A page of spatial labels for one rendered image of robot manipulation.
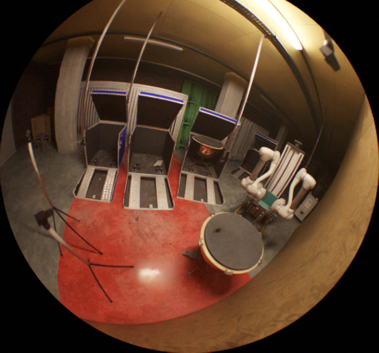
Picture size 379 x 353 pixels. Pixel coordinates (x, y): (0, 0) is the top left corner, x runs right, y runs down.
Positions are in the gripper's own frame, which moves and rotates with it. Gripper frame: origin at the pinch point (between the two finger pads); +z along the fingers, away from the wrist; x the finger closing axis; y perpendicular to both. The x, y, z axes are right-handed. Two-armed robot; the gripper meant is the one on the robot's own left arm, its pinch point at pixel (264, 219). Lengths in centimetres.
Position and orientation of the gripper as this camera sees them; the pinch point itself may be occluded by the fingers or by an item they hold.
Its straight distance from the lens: 194.3
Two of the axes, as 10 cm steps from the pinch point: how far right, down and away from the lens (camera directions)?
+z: -2.8, 8.6, 4.3
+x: 6.4, 5.0, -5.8
